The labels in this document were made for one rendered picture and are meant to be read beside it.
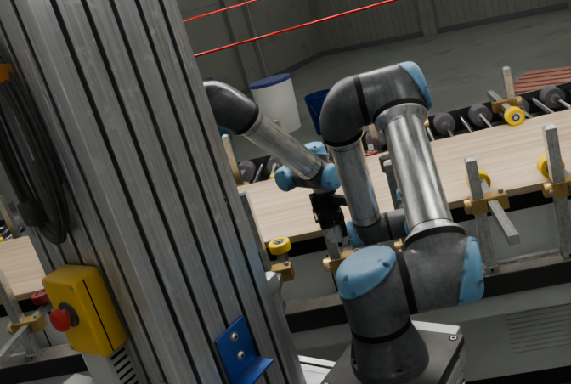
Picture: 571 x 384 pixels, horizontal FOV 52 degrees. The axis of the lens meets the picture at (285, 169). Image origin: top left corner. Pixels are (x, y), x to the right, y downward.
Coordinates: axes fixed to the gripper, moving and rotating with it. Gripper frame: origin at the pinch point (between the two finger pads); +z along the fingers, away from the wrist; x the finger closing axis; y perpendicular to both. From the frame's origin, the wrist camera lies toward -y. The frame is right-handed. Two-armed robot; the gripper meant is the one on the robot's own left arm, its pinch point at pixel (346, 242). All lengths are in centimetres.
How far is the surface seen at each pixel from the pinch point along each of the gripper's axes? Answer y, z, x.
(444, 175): -55, 5, -36
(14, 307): 119, 1, -51
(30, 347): 120, 19, -50
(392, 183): -19.9, -14.5, 0.6
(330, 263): 5.3, 9.1, -7.6
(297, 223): 7.3, 4.5, -40.2
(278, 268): 22.4, 7.5, -15.0
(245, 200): 25.6, -20.1, -15.9
